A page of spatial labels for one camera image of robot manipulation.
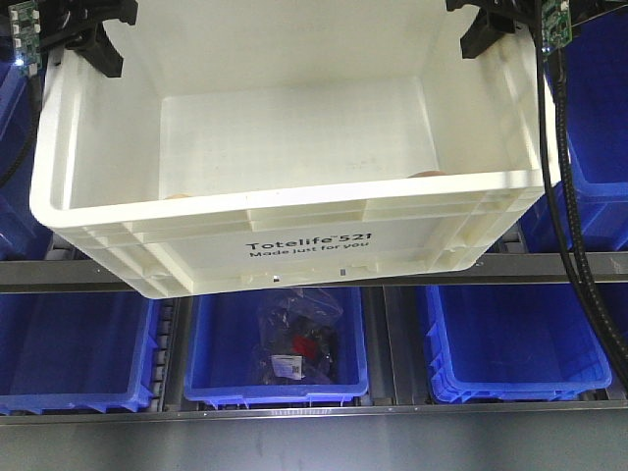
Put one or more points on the white plastic tote box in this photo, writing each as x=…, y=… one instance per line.
x=293, y=126

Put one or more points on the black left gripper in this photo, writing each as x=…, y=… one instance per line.
x=77, y=25

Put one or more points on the green left circuit board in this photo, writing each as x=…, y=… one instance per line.
x=25, y=29

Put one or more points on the blue bin lower middle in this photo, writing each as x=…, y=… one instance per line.
x=223, y=332

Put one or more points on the roller track lower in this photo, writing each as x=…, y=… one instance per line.
x=162, y=354

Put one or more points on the cream round plush toy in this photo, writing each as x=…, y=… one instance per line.
x=177, y=196

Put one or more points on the metal shelving rack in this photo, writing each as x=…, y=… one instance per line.
x=395, y=426

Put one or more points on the blue bin lower right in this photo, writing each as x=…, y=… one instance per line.
x=508, y=342

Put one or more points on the blue storage crate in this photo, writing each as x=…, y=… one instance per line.
x=77, y=351

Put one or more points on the green right circuit board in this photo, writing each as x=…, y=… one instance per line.
x=556, y=25

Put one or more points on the pink round plush toy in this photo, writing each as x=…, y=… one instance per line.
x=428, y=174

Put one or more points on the green circuit board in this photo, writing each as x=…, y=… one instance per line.
x=556, y=25
x=25, y=29

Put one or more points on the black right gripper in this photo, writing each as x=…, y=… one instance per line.
x=498, y=18

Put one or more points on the clear bag of parts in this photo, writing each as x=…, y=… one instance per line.
x=298, y=338

